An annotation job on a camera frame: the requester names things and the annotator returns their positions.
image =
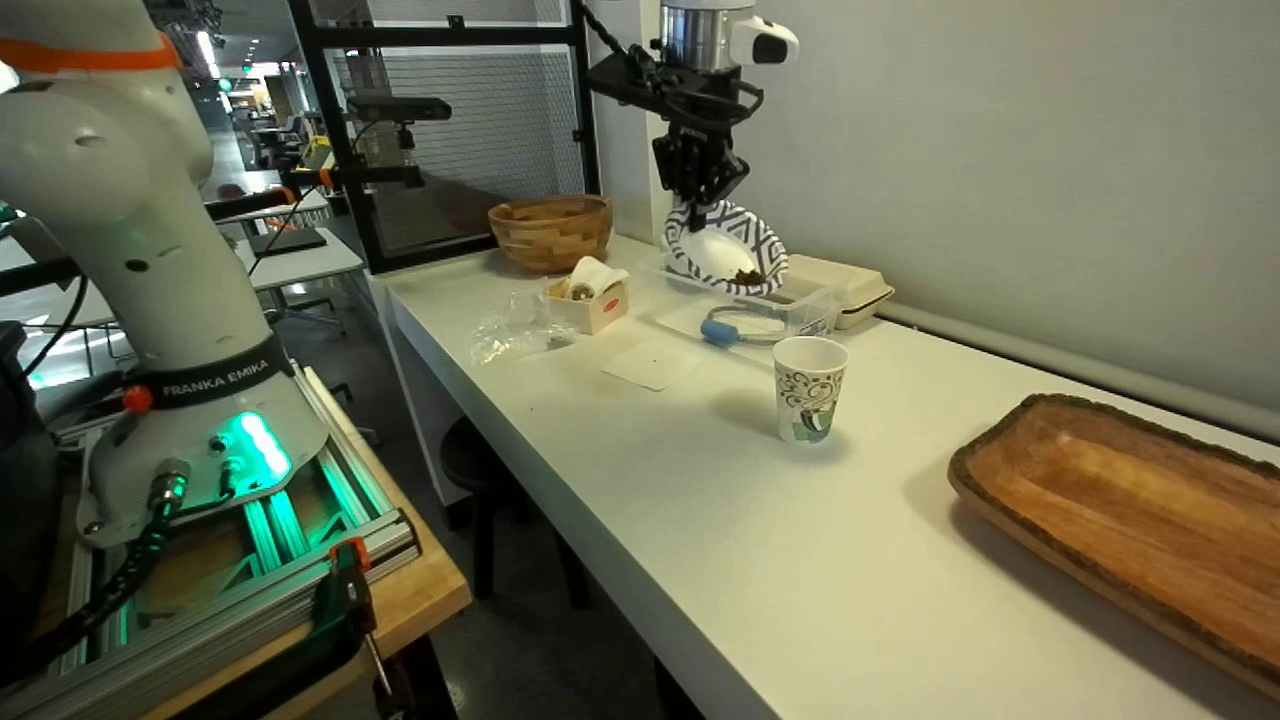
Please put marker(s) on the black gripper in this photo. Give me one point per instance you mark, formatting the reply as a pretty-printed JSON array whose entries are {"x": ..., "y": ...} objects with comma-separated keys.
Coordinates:
[{"x": 698, "y": 107}]

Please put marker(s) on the blue patterned paper bowl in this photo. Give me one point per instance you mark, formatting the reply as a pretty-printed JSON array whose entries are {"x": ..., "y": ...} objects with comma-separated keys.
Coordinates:
[{"x": 730, "y": 240}]

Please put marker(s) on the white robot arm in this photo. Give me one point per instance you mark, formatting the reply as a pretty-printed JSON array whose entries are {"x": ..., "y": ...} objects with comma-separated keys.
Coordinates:
[{"x": 105, "y": 151}]

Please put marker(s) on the coffee beans pile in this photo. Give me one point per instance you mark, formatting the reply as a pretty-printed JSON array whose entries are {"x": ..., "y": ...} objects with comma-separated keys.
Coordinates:
[{"x": 750, "y": 281}]

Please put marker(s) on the patterned paper coffee cup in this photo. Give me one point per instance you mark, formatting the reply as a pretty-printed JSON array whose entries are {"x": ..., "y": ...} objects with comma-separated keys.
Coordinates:
[{"x": 811, "y": 382}]

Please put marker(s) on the small white house box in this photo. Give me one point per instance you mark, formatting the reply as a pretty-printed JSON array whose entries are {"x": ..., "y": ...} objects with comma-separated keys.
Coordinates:
[{"x": 589, "y": 299}]

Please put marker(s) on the white paper napkin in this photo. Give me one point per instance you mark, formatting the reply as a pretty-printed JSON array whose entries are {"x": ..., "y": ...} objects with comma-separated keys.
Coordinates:
[{"x": 648, "y": 365}]

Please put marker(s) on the woven wicker basket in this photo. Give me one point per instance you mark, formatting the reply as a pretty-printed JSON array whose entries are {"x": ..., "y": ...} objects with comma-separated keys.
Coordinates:
[{"x": 549, "y": 233}]

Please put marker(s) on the clear plastic bag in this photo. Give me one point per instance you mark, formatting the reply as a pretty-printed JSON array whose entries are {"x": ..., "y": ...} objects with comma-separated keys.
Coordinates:
[{"x": 516, "y": 329}]

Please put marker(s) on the wooden robot stand board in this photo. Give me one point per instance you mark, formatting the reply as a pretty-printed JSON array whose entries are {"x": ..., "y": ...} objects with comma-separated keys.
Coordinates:
[{"x": 410, "y": 598}]

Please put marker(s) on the orange black clamp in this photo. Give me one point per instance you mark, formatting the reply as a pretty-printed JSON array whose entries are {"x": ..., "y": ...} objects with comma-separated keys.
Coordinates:
[{"x": 341, "y": 613}]

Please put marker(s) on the brown wooden tray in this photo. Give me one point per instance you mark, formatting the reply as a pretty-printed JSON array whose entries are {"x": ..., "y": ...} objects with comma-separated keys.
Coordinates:
[{"x": 1158, "y": 522}]

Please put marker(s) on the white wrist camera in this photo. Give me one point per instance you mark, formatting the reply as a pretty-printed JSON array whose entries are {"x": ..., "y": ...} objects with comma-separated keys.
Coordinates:
[{"x": 773, "y": 42}]

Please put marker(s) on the black metal shelf frame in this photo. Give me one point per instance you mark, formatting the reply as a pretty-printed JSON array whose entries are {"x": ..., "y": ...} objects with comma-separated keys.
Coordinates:
[{"x": 442, "y": 111}]

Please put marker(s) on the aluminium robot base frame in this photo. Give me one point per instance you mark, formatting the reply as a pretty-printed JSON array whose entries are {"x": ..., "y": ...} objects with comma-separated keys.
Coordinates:
[{"x": 223, "y": 589}]

